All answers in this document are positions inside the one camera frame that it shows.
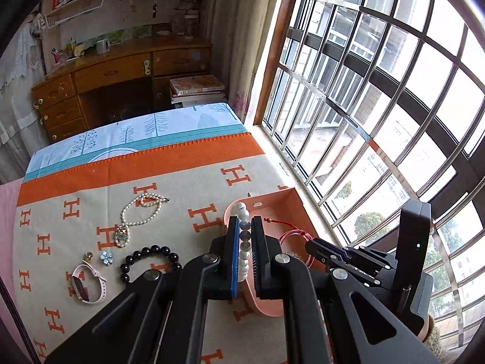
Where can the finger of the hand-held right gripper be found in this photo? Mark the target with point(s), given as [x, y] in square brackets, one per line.
[369, 256]
[316, 249]

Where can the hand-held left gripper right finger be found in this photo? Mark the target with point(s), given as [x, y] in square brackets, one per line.
[259, 258]

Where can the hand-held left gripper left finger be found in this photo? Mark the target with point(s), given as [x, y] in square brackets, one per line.
[232, 258]

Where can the pink storage box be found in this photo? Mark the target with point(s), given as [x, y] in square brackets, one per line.
[272, 206]

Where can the white wrist watch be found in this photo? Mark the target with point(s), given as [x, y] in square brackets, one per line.
[80, 286]

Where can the person's right forearm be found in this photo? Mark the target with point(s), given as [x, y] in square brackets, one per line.
[434, 343]

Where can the orange patterned cream blanket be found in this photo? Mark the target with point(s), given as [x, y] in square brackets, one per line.
[170, 182]

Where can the blue flower brooch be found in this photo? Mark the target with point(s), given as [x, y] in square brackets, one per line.
[106, 256]

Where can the small gold trinket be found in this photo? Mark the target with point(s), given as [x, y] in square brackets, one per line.
[88, 256]

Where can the blue tree print sheet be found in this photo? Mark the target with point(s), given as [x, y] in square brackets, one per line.
[182, 121]

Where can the window with metal grille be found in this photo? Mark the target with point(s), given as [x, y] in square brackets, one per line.
[379, 83]

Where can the stack of books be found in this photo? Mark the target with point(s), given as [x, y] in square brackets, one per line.
[195, 85]

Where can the white drawer lock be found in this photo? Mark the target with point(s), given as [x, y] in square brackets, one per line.
[147, 67]

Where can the beige curtain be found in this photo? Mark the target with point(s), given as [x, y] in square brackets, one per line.
[242, 38]

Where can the wooden desk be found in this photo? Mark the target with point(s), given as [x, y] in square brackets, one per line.
[110, 72]

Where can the floral glass jar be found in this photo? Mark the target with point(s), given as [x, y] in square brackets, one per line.
[177, 22]
[191, 25]

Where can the white mug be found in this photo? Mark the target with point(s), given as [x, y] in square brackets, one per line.
[102, 46]

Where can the yellow toy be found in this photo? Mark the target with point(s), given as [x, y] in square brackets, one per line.
[78, 49]

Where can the pink pen holder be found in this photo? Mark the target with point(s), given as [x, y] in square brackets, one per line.
[57, 57]

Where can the white cloth-covered furniture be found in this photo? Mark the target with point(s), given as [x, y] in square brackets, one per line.
[19, 68]

